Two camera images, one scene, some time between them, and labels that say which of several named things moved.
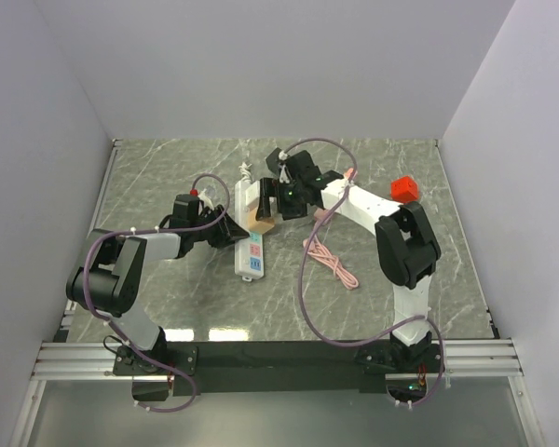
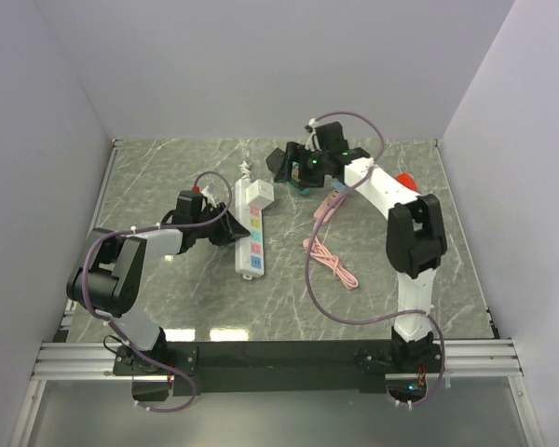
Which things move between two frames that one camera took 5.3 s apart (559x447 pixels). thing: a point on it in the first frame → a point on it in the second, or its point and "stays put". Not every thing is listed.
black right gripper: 269,187 → 294,153
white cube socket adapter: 252,193 stays put
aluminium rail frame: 61,358 stays put
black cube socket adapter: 272,161 stays put
